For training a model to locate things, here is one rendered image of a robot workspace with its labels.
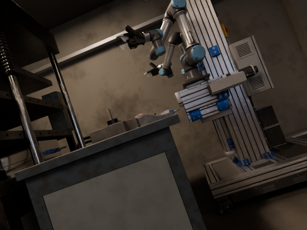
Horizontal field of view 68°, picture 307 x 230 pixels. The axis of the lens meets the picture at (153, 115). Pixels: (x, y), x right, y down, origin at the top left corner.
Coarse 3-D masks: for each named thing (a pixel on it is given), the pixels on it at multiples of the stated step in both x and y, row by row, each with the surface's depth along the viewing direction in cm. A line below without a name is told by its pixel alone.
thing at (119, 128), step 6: (108, 126) 109; (114, 126) 109; (120, 126) 109; (126, 126) 115; (96, 132) 109; (102, 132) 109; (108, 132) 109; (114, 132) 109; (120, 132) 109; (96, 138) 109; (102, 138) 109
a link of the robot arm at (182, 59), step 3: (183, 54) 187; (186, 54) 184; (180, 57) 189; (183, 57) 187; (180, 60) 190; (183, 60) 187; (183, 63) 188; (186, 63) 184; (183, 66) 189; (186, 66) 186; (189, 66) 185; (192, 66) 185; (195, 66) 186; (186, 69) 187
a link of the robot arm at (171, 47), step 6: (174, 36) 240; (168, 42) 244; (174, 42) 241; (168, 48) 245; (174, 48) 246; (168, 54) 246; (168, 60) 248; (162, 66) 253; (168, 66) 251; (162, 72) 251; (168, 72) 257
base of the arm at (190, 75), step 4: (192, 68) 185; (196, 68) 186; (188, 72) 186; (192, 72) 184; (196, 72) 184; (200, 72) 186; (188, 76) 187; (192, 76) 184; (196, 76) 183; (200, 76) 184; (188, 80) 186
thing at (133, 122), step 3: (129, 120) 128; (132, 120) 128; (135, 120) 128; (138, 120) 142; (129, 123) 128; (132, 123) 128; (135, 123) 128; (138, 123) 136; (129, 126) 128; (132, 126) 128; (135, 126) 128; (138, 126) 129; (129, 129) 128; (132, 129) 128
